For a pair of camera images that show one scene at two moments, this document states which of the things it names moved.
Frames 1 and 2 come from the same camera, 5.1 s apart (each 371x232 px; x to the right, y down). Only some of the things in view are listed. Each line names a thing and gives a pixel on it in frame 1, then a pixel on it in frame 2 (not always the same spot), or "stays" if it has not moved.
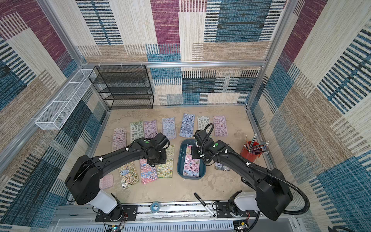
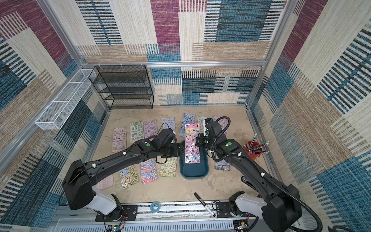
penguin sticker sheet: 187,126 stays
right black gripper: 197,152 → 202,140
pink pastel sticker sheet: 119,138 stays
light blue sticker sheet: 168,127 stays
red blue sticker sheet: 149,173 stays
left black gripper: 164,162 → 178,151
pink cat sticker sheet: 191,166 → 192,152
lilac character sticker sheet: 220,126 stays
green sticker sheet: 136,130 stays
